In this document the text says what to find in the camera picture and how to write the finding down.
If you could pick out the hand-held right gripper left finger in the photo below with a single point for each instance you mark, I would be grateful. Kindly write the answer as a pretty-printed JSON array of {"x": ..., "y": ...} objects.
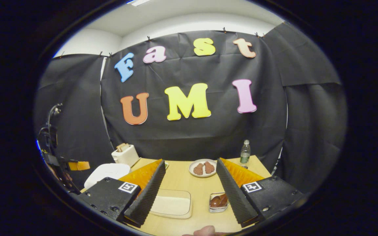
[{"x": 148, "y": 193}]

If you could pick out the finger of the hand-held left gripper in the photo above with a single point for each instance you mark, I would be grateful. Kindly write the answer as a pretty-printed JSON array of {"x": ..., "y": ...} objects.
[{"x": 79, "y": 165}]

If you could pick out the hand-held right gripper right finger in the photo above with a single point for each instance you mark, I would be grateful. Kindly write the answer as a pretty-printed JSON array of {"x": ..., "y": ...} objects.
[{"x": 231, "y": 193}]

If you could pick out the metal chopstick holder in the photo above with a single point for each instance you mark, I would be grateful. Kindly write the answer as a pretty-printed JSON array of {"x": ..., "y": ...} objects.
[{"x": 212, "y": 209}]

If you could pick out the clear container of rice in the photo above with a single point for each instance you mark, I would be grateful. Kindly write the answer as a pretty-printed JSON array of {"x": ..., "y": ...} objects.
[{"x": 172, "y": 205}]

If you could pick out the white rice cooker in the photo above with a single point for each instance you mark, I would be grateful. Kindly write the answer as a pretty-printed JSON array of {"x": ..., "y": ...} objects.
[{"x": 107, "y": 172}]

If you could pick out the green glass bottle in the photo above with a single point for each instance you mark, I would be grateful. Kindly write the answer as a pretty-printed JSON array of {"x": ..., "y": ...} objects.
[{"x": 245, "y": 154}]

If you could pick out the white toaster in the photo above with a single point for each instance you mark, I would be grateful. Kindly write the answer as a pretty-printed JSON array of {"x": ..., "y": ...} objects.
[{"x": 126, "y": 157}]

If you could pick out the round white plate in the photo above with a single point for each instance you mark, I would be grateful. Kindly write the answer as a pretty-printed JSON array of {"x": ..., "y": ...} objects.
[{"x": 192, "y": 172}]

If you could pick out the toasted bread slice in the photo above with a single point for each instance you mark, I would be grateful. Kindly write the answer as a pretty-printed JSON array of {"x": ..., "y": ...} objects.
[
  {"x": 120, "y": 147},
  {"x": 126, "y": 146}
]

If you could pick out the black backdrop cloth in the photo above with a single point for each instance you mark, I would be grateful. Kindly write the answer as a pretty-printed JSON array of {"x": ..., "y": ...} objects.
[{"x": 192, "y": 134}]

